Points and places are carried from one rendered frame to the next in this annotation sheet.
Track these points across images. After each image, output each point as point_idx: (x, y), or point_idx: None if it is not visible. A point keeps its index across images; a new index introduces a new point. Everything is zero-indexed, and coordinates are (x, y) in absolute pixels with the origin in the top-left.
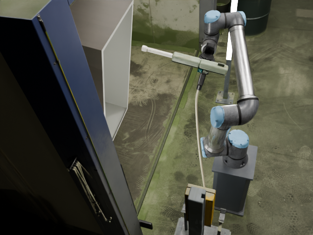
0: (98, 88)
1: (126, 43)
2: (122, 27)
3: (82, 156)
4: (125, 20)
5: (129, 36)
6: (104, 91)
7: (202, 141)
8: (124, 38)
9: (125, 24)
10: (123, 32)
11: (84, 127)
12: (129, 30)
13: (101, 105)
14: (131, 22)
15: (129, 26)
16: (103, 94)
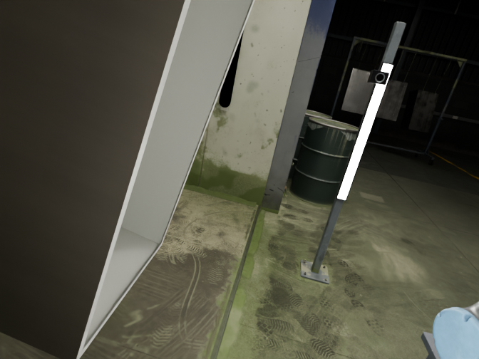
0: (157, 20)
1: (217, 66)
2: (222, 23)
3: None
4: (237, 2)
5: (232, 48)
6: (174, 45)
7: (477, 320)
8: (215, 54)
9: (232, 16)
10: (220, 35)
11: None
12: (237, 32)
13: (140, 119)
14: (247, 10)
15: (240, 21)
16: (167, 57)
